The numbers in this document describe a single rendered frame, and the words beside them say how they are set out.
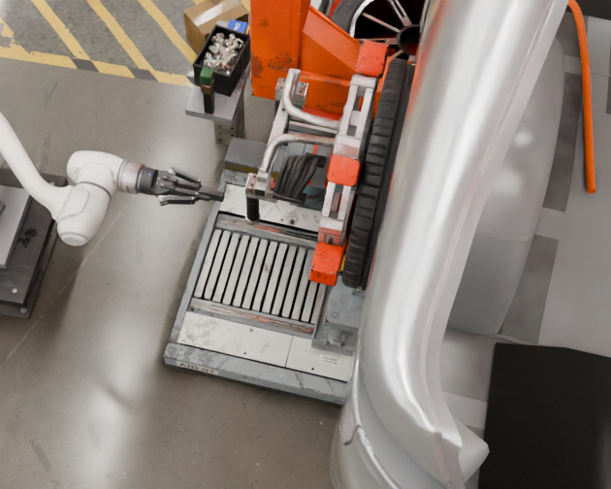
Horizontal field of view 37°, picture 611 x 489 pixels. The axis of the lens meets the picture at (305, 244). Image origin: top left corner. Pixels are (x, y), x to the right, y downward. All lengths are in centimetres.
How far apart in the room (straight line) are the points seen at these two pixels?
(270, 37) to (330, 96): 31
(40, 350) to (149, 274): 47
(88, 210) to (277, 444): 110
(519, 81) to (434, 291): 41
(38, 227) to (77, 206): 71
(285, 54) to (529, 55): 139
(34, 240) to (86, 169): 65
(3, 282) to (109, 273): 45
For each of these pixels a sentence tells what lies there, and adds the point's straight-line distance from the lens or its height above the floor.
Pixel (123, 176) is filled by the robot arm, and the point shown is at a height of 87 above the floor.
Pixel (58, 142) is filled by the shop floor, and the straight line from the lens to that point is 376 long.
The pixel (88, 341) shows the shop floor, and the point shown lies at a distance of 332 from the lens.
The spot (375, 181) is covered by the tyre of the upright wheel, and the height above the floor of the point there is 111.
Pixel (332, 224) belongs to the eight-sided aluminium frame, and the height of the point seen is 97.
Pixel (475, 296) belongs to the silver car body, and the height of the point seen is 105.
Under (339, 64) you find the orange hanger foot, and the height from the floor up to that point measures 75.
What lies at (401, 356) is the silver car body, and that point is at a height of 164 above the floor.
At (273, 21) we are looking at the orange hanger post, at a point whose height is 91.
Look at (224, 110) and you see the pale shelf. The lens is 322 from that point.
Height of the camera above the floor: 301
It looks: 61 degrees down
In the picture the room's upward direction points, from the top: 6 degrees clockwise
